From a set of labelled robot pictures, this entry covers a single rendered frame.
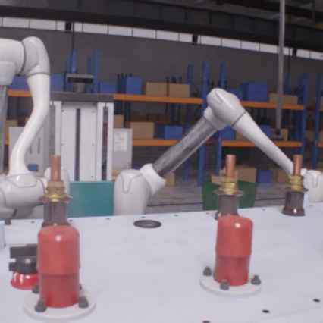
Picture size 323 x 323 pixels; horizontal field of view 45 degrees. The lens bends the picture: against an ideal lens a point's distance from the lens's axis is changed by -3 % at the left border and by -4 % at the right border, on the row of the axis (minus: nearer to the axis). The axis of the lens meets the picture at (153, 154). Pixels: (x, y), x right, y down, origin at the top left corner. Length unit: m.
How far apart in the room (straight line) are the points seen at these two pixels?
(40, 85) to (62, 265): 1.11
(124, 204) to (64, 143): 0.43
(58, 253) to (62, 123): 1.43
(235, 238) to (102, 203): 1.33
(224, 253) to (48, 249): 0.32
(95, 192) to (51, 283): 1.36
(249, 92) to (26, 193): 9.34
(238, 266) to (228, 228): 0.08
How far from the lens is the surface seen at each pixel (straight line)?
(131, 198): 1.89
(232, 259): 0.77
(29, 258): 0.78
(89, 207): 2.02
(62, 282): 0.67
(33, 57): 1.69
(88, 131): 2.05
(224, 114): 1.83
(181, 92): 9.59
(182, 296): 0.76
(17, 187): 1.47
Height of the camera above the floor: 1.69
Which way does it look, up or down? 6 degrees down
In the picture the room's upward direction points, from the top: 2 degrees clockwise
